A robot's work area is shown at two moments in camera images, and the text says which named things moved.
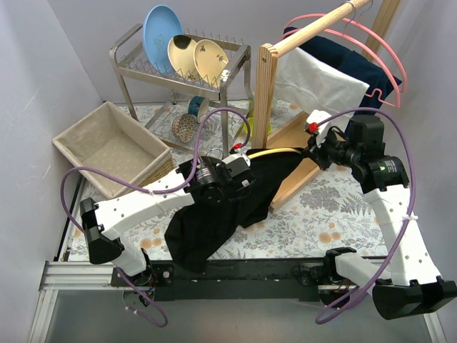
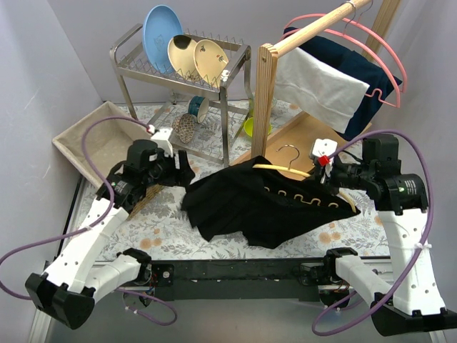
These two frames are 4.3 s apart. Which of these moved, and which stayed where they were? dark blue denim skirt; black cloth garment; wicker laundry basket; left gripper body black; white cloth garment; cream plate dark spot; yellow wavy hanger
Moved: left gripper body black; black cloth garment; yellow wavy hanger
Stayed: dark blue denim skirt; wicker laundry basket; white cloth garment; cream plate dark spot
